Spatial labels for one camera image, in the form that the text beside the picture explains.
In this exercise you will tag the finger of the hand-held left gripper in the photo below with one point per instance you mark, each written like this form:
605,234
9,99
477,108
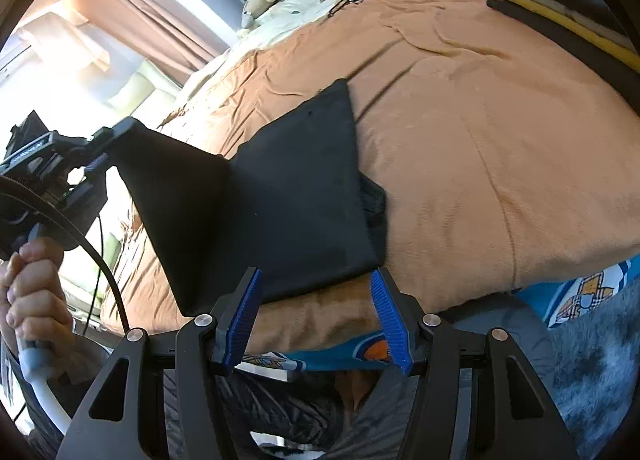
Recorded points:
97,163
117,130

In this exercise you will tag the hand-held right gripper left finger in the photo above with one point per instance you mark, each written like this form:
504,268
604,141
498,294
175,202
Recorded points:
245,320

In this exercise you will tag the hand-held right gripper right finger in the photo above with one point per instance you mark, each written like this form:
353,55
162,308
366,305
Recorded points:
390,325

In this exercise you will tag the black T-shirt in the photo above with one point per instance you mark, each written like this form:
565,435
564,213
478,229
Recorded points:
280,190

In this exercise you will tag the person's left hand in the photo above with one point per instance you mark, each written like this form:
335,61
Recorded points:
30,300

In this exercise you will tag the cream padded headboard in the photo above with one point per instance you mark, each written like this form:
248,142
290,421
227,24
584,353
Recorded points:
145,84

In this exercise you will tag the person's leg in grey pants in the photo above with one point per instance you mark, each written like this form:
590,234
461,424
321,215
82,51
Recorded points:
375,420

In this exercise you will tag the pink curtain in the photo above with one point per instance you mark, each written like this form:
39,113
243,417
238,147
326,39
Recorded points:
150,4

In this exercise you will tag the white plush toy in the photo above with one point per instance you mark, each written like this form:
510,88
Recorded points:
257,2

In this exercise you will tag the blue printed bedsheet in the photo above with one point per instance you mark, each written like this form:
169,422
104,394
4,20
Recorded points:
585,290

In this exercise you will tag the grey shaggy rug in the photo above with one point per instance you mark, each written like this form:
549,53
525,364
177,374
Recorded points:
600,365

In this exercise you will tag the orange-brown blanket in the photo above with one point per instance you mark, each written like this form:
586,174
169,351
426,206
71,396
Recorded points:
475,114

